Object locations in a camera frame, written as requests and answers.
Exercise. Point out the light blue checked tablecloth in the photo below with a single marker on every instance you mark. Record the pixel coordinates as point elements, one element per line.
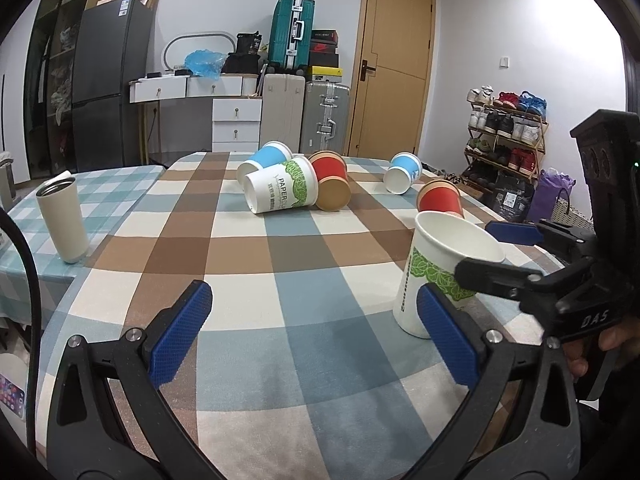
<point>30,270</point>

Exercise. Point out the beige hard suitcase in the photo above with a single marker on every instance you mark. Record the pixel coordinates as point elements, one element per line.
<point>283,110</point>

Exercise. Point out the white green leaf paper cup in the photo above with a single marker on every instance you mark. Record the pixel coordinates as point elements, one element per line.
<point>282,185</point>
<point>435,255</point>

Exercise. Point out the stack of shoe boxes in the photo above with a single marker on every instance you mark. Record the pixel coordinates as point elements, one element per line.
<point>325,55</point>

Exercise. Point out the black labelled bag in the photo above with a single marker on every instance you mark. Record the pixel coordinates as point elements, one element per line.
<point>510,195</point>

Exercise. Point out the blue white paper cup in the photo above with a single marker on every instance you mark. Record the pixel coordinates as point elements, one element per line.
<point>402,172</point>
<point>267,156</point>

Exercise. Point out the smartphone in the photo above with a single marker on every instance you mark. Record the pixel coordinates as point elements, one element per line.
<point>11,394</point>

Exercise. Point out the wooden shoe rack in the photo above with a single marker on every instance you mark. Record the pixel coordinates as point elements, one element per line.
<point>537,122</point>

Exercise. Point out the purple bag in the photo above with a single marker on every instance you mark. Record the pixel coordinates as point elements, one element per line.
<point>550,195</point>

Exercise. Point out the silver hard suitcase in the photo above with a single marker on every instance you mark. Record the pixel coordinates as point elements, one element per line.
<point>326,115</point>

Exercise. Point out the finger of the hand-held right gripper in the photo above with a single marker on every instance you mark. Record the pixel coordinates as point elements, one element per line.
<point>515,232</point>
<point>500,277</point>

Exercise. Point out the rows of shoes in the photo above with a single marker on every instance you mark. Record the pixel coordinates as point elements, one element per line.
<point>505,125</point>

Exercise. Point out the teal hard suitcase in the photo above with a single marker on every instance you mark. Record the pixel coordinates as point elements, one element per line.
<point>292,30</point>

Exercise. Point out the white drawer desk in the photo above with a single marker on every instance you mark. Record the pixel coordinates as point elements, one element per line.
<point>220,105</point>

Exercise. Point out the brown blue plaid tablecloth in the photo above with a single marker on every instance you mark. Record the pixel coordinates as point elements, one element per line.
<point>280,280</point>

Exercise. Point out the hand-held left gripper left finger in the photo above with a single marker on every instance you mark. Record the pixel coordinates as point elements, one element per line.
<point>180,332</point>

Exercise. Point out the blue plastic bag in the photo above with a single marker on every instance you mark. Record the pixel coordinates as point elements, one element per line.
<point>204,62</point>

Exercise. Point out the red brown paper cup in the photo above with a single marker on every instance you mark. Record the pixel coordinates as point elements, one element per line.
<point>331,180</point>
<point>441,200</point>

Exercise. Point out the wooden door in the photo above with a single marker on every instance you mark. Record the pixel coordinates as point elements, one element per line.
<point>392,60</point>

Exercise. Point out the white steel tumbler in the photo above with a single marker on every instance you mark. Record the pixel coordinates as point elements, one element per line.
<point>62,225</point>

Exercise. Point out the person's right hand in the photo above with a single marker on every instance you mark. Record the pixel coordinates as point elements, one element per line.
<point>617,337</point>

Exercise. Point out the woven basket bag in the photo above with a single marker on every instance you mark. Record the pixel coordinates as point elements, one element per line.
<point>572,215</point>

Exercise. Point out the glass door cabinet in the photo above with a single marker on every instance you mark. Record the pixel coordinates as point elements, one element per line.
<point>47,70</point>

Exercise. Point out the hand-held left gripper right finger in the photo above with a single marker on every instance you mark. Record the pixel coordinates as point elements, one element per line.
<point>445,342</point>

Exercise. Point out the dark grey refrigerator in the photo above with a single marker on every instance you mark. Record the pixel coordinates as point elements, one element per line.
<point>107,85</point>

